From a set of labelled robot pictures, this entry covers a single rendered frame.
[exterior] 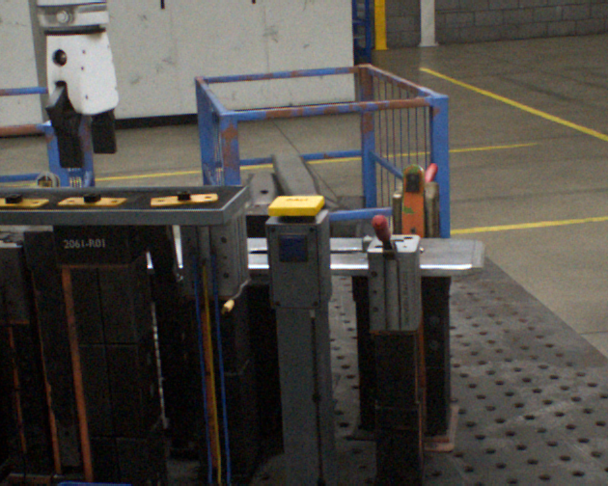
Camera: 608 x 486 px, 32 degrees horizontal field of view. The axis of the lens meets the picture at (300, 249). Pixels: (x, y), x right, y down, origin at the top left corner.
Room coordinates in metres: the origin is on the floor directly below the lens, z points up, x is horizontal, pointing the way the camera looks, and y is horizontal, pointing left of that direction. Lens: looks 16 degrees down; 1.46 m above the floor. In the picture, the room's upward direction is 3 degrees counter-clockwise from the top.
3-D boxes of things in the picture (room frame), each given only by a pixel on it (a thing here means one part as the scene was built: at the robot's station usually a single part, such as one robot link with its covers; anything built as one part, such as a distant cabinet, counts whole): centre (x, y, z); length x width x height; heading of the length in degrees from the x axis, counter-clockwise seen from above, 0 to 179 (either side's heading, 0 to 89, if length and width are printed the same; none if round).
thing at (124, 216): (1.35, 0.26, 1.16); 0.37 x 0.14 x 0.02; 78
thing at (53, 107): (1.31, 0.27, 1.30); 0.08 x 0.01 x 0.06; 164
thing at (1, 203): (1.37, 0.37, 1.17); 0.08 x 0.04 x 0.01; 74
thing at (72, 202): (1.35, 0.26, 1.17); 0.08 x 0.04 x 0.01; 74
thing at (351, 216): (4.26, -0.06, 0.47); 1.20 x 0.80 x 0.95; 9
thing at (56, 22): (1.35, 0.26, 1.40); 0.09 x 0.08 x 0.03; 164
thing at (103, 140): (1.41, 0.24, 1.25); 0.03 x 0.03 x 0.07; 74
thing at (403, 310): (1.44, -0.13, 0.88); 0.11 x 0.10 x 0.36; 168
